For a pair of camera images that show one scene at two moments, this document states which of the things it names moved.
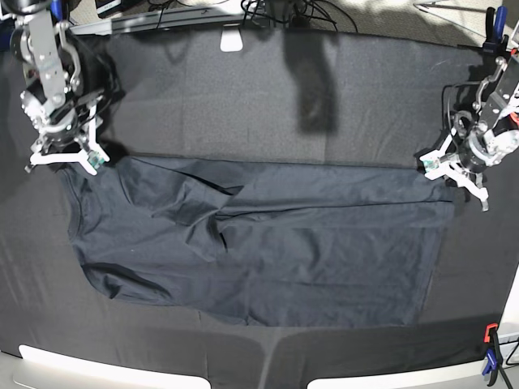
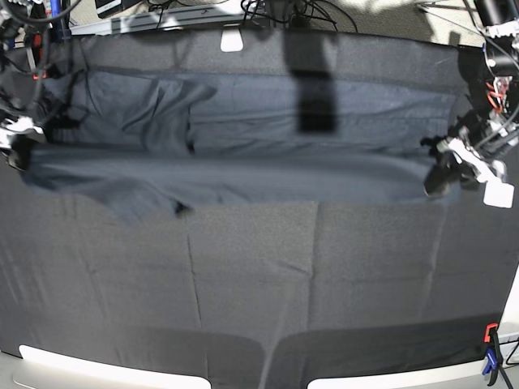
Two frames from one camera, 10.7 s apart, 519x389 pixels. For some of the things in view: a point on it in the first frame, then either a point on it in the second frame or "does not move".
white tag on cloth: [231, 40] does not move
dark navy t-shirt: [281, 245] → [139, 144]
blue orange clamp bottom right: [494, 356] does not move
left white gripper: [72, 134] → [21, 145]
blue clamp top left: [59, 24] does not move
